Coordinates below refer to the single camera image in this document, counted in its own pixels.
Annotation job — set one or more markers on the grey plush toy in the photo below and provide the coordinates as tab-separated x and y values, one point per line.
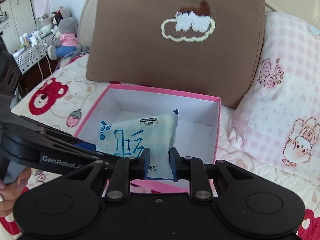
66	43

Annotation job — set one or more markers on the pink cardboard box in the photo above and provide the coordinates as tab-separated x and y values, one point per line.
126	119

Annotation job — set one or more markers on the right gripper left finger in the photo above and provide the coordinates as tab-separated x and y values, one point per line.
126	170

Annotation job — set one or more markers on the white wardrobe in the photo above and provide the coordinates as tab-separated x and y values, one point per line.
20	20

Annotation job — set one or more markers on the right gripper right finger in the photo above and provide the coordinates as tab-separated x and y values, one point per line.
195	171

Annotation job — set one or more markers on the blue wet wipes pack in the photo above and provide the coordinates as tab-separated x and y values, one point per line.
129	138

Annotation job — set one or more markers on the brown embroidered pillow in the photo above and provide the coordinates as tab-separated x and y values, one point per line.
209	47

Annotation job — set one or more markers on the person's left hand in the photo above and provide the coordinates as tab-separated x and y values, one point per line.
10	193

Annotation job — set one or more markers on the pink checked pillow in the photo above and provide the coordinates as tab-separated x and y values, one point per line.
277	121

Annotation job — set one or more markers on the bear print bed blanket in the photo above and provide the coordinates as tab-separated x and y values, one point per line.
66	100

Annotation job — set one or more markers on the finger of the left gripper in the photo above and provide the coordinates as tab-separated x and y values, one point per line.
86	145

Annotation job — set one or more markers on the black white plush doll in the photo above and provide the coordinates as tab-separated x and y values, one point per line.
56	20

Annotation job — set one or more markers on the patterned bedside table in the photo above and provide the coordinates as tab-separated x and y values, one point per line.
27	57

